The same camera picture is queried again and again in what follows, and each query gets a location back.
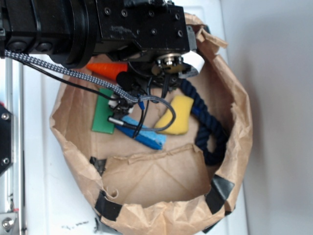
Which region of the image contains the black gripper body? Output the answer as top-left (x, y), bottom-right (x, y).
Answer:
top-left (91, 0), bottom-right (194, 85)

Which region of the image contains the grey white-tipped gripper finger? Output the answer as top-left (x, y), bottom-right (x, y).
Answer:
top-left (182, 25), bottom-right (205, 78)

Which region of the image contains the orange toy carrot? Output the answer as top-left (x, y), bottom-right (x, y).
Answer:
top-left (86, 63), bottom-right (128, 81)

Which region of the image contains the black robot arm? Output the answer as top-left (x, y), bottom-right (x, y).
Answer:
top-left (0, 0), bottom-right (204, 80)

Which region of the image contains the yellow sponge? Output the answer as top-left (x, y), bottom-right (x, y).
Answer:
top-left (159, 95), bottom-right (194, 135)

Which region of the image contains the green rectangular block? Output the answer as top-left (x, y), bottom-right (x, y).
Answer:
top-left (91, 95), bottom-right (114, 134)

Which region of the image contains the blue sponge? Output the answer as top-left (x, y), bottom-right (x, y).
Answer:
top-left (115, 116), bottom-right (166, 150)

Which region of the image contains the brown paper bag bin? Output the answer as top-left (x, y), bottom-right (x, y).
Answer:
top-left (50, 14), bottom-right (253, 235)

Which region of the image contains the white plastic tray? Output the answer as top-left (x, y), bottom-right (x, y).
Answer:
top-left (22, 0), bottom-right (248, 235)

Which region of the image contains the braided grey cable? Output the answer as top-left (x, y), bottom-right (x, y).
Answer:
top-left (3, 49), bottom-right (177, 131)

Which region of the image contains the dark blue rope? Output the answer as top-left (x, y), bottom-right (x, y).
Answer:
top-left (179, 79), bottom-right (229, 166)

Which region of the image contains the thin black cable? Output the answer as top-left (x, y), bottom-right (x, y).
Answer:
top-left (23, 62), bottom-right (151, 139)

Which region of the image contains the aluminium frame rail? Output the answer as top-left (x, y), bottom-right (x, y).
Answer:
top-left (0, 58), bottom-right (27, 235)

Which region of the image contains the black mounting bracket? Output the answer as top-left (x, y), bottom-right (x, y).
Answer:
top-left (0, 102), bottom-right (14, 176)

